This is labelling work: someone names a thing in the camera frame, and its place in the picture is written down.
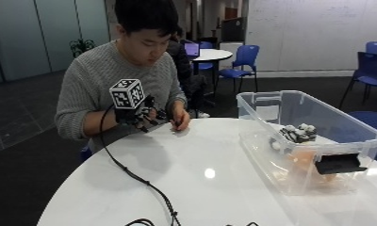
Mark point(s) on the round white table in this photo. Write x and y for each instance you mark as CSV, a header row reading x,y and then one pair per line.
x,y
214,54

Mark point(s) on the blue seat under person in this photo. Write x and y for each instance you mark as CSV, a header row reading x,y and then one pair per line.
x,y
86,153

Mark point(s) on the black bin latch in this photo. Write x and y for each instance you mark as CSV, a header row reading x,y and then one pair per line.
x,y
339,164

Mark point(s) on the open laptop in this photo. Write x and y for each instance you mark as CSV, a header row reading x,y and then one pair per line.
x,y
193,49

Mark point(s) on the black cabinet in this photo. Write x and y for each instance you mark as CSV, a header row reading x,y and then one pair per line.
x,y
232,29

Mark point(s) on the the person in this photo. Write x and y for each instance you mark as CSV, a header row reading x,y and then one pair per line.
x,y
101,72

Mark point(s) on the zebra soft toy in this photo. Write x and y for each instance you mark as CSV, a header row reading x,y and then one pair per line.
x,y
299,134

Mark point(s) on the orange soft toy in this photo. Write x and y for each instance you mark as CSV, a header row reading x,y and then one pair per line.
x,y
308,163

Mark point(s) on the clear plastic storage bin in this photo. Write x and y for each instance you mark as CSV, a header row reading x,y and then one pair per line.
x,y
280,106

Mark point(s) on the white marker cube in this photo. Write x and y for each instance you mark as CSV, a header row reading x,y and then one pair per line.
x,y
129,93

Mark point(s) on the green potted plant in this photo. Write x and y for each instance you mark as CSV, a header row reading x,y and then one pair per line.
x,y
82,46

